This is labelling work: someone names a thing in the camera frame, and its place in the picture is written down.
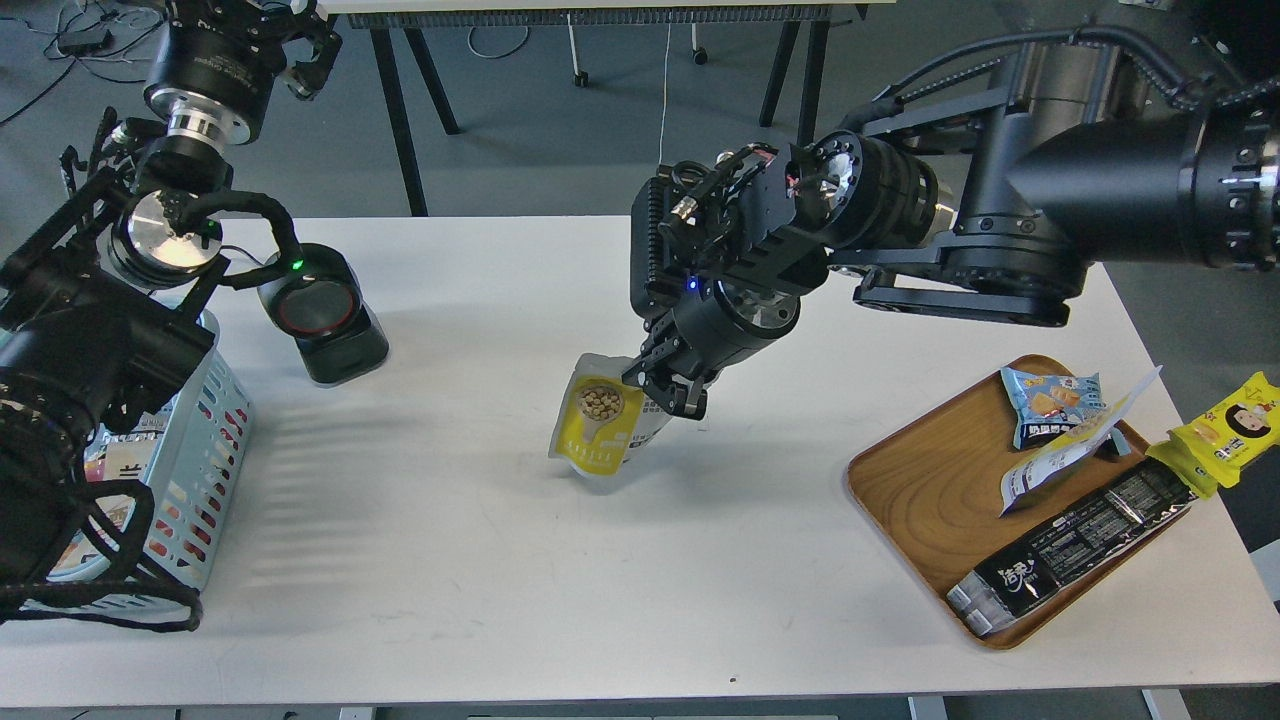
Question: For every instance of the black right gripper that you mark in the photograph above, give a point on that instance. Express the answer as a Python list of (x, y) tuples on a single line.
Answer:
[(709, 328)]

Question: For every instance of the black leg background table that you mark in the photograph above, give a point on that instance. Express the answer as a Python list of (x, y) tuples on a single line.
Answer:
[(559, 110)]

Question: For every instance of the white yellow snack pouch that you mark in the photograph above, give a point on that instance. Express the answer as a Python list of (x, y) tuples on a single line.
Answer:
[(1045, 464)]

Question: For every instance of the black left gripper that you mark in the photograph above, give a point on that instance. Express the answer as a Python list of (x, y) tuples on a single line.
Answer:
[(218, 62)]

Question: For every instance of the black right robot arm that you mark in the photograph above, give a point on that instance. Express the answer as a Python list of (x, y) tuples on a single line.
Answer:
[(980, 186)]

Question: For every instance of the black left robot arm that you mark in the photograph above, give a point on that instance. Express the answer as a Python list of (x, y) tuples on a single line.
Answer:
[(102, 305)]

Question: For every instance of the yellow nut snack pouch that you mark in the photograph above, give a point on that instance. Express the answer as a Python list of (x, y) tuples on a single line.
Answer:
[(602, 422)]

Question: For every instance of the black barcode scanner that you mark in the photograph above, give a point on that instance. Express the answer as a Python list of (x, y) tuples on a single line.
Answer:
[(319, 303)]

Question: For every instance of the black long cracker package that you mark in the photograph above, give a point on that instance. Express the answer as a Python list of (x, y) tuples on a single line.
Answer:
[(1061, 552)]

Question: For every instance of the blue chip snack bag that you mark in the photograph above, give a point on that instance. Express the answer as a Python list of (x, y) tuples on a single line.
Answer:
[(1047, 406)]

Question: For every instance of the yellow cartoon snack bag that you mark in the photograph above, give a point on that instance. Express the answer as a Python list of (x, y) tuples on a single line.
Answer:
[(1211, 451)]

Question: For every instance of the wooden tray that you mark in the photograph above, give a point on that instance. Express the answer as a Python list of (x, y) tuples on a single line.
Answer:
[(933, 488)]

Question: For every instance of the light blue plastic basket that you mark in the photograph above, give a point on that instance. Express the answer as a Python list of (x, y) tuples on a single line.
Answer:
[(159, 536)]

